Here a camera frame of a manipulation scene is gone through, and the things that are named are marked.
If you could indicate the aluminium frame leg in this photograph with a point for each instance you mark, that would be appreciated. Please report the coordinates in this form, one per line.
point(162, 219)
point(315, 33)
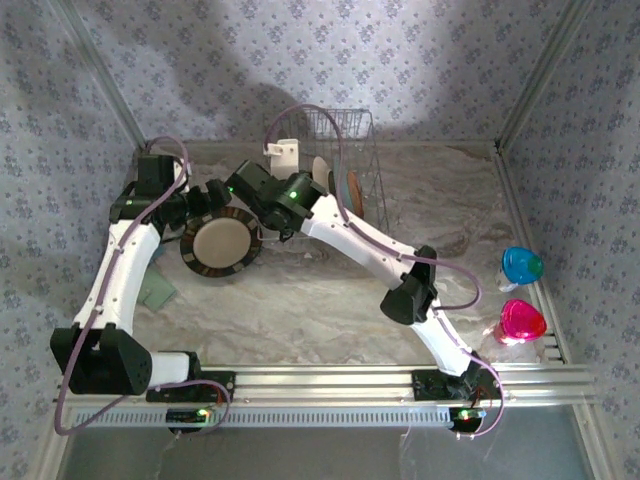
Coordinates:
point(597, 445)
point(50, 450)

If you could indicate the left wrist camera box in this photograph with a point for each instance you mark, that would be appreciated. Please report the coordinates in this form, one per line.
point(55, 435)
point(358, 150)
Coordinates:
point(182, 168)

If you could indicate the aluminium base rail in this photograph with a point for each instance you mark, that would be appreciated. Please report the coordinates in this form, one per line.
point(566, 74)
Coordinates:
point(325, 385)

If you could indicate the pale green ceramic plate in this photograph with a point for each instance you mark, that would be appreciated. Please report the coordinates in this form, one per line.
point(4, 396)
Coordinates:
point(342, 185)

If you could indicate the white star pumpkin plate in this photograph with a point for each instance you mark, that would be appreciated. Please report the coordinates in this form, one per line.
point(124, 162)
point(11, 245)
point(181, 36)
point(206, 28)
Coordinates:
point(321, 172)

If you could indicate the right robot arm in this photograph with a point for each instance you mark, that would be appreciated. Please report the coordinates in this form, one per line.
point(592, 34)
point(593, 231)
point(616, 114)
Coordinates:
point(360, 235)

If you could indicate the pink plastic cup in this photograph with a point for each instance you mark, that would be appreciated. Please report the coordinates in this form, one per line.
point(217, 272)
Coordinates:
point(522, 322)

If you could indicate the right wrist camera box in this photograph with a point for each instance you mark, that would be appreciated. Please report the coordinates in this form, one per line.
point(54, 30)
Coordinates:
point(282, 155)

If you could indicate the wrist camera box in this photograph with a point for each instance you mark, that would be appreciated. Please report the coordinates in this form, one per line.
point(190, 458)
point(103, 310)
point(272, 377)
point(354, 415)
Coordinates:
point(182, 168)
point(282, 155)

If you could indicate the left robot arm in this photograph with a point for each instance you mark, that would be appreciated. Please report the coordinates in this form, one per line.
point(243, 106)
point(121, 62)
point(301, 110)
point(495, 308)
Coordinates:
point(125, 270)

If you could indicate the green-blue flat sponge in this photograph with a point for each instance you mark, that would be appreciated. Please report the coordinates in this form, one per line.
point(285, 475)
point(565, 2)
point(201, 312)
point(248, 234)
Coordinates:
point(160, 295)

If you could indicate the aluminium wall-foot rail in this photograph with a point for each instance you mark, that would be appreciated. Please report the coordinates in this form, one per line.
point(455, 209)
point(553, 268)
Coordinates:
point(435, 143)

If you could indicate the brown striped-rim plate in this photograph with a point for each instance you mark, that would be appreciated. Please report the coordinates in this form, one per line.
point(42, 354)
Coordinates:
point(222, 245)

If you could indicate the aluminium corner post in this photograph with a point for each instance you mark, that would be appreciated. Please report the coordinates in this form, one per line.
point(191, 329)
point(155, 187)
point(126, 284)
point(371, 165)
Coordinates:
point(536, 85)
point(110, 85)

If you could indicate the blue plastic cup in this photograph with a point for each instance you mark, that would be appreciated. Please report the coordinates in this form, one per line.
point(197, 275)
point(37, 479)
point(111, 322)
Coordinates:
point(520, 265)

